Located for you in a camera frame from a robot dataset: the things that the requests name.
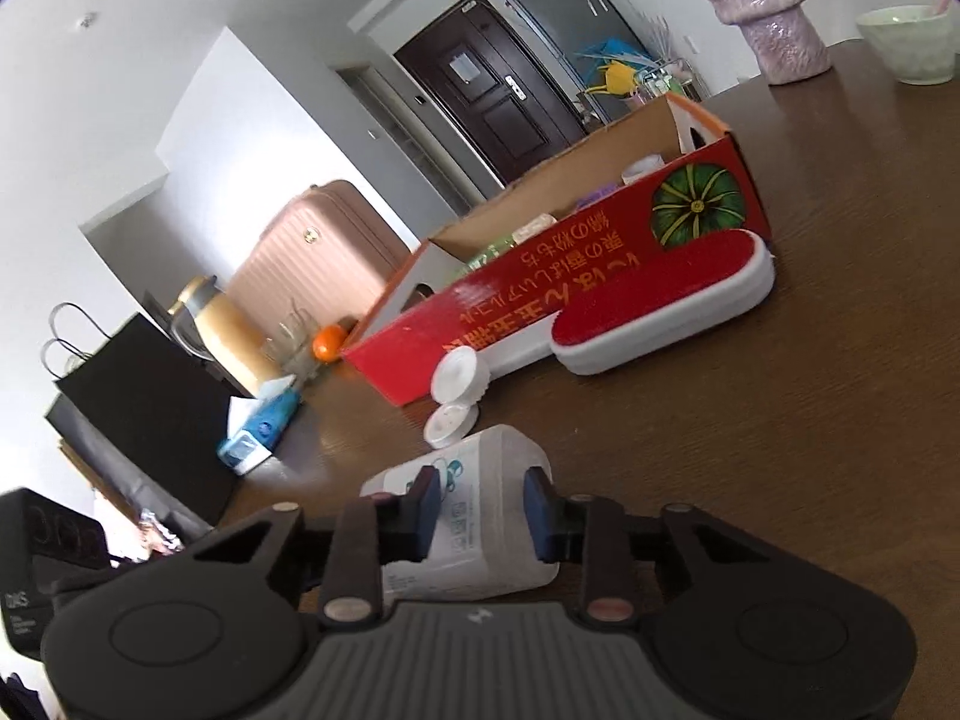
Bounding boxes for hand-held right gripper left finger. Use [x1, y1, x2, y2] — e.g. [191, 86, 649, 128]
[180, 467, 441, 627]

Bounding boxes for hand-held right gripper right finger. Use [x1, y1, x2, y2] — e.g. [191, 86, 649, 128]
[523, 467, 773, 625]

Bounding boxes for clear solution bottle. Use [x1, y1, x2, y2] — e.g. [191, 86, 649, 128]
[360, 424, 560, 602]

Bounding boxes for red cardboard box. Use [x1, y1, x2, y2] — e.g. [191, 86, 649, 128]
[339, 93, 773, 408]

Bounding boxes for black paper bag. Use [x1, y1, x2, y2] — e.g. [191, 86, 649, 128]
[43, 301, 253, 527]

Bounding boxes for blue tissue pack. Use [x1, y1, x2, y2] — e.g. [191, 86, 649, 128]
[217, 388, 303, 476]

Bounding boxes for orange tangerine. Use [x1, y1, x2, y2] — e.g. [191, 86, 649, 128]
[312, 323, 354, 363]

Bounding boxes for clear glass cup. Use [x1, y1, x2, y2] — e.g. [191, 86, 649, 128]
[258, 299, 320, 384]

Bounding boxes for red and white lint brush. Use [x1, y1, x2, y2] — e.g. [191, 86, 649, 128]
[549, 228, 776, 377]

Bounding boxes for yellow thermos bottle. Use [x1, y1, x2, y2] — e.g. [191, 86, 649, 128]
[166, 275, 275, 399]

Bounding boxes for pink suitcase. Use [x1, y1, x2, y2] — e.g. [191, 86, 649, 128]
[224, 179, 413, 325]

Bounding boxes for dark brown door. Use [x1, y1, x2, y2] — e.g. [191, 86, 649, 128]
[393, 0, 594, 212]

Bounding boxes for small clear bottles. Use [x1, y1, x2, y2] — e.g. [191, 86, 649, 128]
[637, 59, 703, 103]

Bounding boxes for blue bag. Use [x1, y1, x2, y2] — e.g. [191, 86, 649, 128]
[573, 37, 654, 73]

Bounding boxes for dried pampas stems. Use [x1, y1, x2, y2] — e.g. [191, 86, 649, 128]
[640, 10, 677, 62]

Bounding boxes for grey refrigerator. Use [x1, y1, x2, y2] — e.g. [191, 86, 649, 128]
[479, 0, 654, 129]

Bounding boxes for purple ceramic vase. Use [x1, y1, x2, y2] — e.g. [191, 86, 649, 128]
[670, 0, 833, 86]

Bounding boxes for pale green bowl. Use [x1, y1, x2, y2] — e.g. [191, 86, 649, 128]
[856, 5, 960, 86]

